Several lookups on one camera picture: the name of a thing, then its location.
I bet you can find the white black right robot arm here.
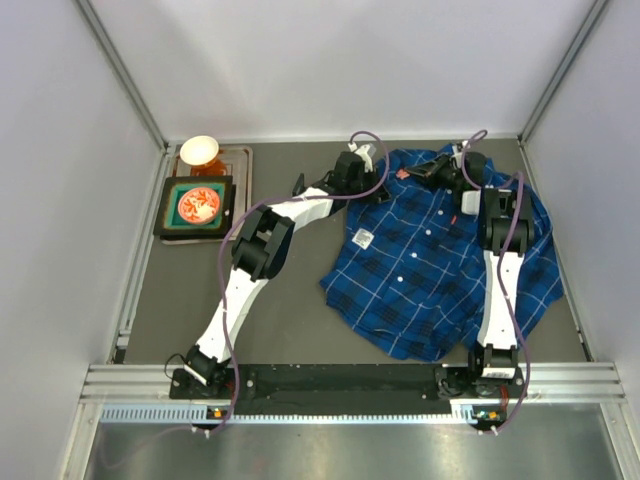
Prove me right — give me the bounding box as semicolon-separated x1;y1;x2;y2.
405;152;535;382

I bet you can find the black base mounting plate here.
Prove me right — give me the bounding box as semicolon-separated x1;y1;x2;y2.
168;363;526;416

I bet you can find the black square tray green liner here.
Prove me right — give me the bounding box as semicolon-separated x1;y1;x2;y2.
153;175;235;241

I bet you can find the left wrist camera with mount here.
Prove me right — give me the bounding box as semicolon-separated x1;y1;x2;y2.
348;142;376;173

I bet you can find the red patterned bowl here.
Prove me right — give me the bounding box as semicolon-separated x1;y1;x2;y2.
178;187;221;225

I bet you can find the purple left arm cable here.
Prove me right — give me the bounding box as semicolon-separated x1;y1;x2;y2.
189;130;391;434

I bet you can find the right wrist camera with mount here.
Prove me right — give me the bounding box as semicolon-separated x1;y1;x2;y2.
451;140;468;161

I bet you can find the white bowl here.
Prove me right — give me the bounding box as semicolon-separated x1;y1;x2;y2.
179;135;219;167

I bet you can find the small black open box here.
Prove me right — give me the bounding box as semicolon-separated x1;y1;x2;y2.
292;173;306;197

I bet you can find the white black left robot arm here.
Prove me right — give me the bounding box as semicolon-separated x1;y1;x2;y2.
184;142;390;387

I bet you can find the blue plaid button shirt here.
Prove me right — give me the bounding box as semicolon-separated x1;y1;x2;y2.
318;144;566;362

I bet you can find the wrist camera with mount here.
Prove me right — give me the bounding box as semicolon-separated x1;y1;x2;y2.
451;140;468;161
348;142;376;173

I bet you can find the aluminium front frame rail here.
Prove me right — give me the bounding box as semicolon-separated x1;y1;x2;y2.
80;363;626;428

